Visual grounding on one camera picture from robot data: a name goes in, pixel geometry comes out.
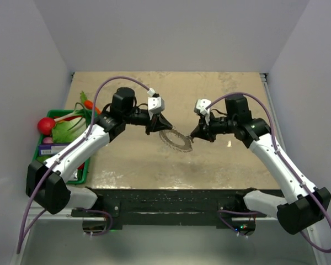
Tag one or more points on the purple box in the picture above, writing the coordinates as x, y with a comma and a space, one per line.
50, 149

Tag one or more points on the red toy radish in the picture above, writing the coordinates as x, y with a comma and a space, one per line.
46, 125

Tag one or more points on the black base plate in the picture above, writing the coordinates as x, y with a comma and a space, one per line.
172, 207

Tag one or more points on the white silver packet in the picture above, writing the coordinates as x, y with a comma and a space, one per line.
77, 177

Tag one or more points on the orange toy carrot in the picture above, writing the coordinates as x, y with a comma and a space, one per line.
88, 103

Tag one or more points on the red toy pepper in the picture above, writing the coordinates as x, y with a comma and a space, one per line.
81, 167

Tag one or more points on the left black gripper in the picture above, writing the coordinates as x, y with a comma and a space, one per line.
157, 123

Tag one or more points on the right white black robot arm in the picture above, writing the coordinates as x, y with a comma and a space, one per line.
303, 203

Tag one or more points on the green plastic crate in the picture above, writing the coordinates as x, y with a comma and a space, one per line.
55, 114

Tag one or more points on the pink toy onion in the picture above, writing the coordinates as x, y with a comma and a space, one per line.
47, 140

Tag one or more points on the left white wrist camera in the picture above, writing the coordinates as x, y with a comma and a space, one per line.
155, 105

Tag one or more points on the green toy pepper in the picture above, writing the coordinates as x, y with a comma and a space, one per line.
42, 158

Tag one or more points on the aluminium rail frame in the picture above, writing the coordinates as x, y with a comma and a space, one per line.
80, 201

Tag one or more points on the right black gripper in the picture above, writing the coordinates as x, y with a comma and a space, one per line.
204, 131

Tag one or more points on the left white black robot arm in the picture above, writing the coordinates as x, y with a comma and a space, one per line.
46, 183

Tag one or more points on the toy bok choy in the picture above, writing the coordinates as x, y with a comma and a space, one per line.
70, 128

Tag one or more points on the metal disc with keyrings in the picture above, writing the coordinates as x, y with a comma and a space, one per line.
176, 140

